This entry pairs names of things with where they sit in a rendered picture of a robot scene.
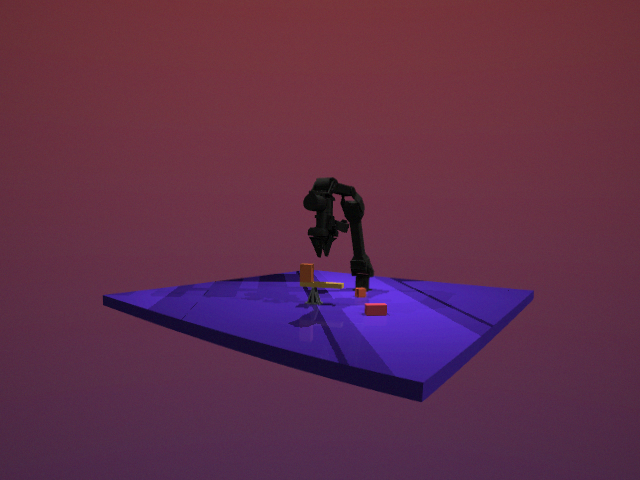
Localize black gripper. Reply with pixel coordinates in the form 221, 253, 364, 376
308, 212, 338, 257

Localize small red block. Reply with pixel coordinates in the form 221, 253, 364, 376
364, 303, 387, 316

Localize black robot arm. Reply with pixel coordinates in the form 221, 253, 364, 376
303, 177, 374, 292

